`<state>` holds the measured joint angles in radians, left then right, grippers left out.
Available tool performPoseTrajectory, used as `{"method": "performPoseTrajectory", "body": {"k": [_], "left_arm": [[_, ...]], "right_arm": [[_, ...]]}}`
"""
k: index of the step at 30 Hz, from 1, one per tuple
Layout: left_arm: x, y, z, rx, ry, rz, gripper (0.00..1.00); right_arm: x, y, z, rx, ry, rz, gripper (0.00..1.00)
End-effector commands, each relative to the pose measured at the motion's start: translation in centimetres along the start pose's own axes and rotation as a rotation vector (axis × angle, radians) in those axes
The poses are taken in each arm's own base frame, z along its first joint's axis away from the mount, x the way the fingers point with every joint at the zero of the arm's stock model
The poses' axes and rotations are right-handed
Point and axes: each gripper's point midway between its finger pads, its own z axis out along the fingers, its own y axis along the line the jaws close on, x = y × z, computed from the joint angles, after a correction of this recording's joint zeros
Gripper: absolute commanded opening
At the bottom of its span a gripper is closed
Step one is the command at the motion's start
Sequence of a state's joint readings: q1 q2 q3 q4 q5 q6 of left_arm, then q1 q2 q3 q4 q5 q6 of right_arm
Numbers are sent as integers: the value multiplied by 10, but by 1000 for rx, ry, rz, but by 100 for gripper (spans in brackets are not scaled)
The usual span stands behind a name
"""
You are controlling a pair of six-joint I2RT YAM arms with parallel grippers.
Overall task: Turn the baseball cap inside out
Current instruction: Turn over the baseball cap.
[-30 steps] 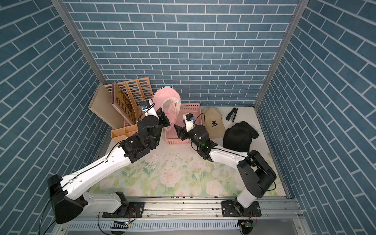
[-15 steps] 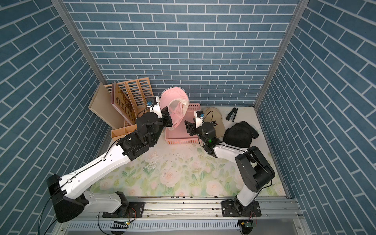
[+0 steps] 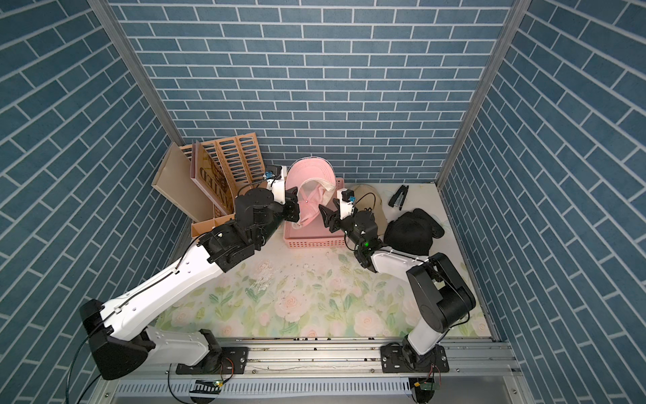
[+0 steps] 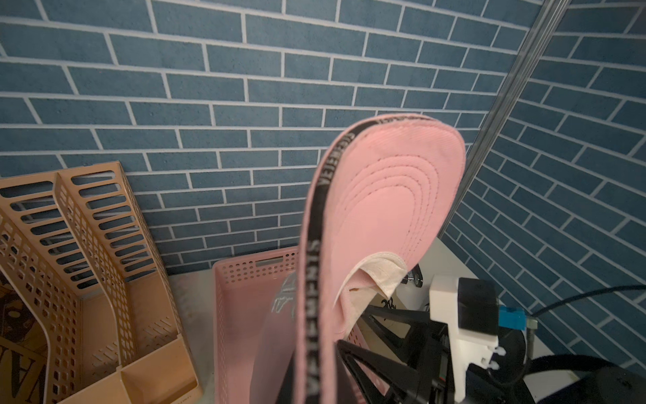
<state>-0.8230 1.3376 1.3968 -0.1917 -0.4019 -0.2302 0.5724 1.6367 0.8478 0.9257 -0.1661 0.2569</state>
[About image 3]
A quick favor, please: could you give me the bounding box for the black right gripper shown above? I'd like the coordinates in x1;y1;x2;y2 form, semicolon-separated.
322;199;366;253

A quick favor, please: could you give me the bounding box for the pink baseball cap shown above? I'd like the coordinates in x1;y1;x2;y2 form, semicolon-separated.
285;158;336;229

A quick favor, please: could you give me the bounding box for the black baseball cap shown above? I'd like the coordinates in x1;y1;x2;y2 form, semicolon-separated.
384;208;445;256

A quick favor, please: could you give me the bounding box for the beige baseball cap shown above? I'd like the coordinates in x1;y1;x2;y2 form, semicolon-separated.
351;184;388;237

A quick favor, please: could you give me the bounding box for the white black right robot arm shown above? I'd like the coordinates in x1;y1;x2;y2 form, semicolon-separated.
319;203;476;363

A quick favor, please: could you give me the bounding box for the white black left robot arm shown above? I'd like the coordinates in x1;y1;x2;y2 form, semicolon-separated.
80;187;299;380

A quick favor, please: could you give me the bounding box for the black stapler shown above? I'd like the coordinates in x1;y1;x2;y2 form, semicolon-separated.
388;185;409;210

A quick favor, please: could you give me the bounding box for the orange plastic file organizer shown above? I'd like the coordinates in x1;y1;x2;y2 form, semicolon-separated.
180;133;265;237

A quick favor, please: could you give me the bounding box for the floral table mat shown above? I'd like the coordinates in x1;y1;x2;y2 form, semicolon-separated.
150;182;491;339

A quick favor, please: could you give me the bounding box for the wanted poster book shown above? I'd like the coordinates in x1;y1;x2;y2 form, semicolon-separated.
190;142;234;215

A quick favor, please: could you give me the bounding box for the beige cardboard folder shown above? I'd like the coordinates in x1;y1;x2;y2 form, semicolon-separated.
151;143;214;222

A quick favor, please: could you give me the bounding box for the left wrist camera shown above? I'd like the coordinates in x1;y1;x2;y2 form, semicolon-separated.
263;165;288;205

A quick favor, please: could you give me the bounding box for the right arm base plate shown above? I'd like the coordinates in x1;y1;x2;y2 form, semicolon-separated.
380;343;449;374

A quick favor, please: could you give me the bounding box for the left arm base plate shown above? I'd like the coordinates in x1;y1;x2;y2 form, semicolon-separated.
175;347;249;375

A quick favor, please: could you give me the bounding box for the aluminium mounting rail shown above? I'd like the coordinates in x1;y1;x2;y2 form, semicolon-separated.
91;338;532;403

